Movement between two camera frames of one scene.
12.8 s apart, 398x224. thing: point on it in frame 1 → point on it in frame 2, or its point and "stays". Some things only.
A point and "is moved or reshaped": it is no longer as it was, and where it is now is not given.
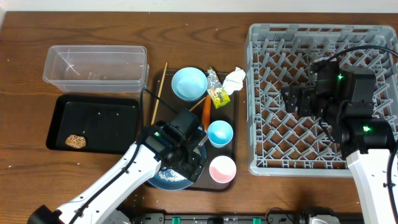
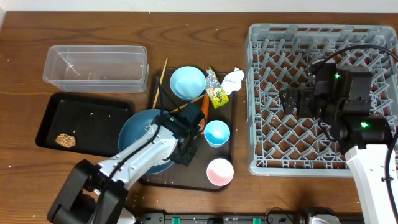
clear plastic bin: [97, 69] stays
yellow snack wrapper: [216, 91] stays
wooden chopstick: [197, 104] → [190, 102]
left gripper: [192, 171] → [188, 160]
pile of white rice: [171, 175] is moved or reshaped
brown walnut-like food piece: [76, 141] → [66, 140]
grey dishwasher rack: [283, 144] stays
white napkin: [233, 81] stays
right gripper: [306, 95] stays
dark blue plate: [161, 184] → [135, 124]
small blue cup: [220, 134] stays
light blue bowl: [189, 84] stays
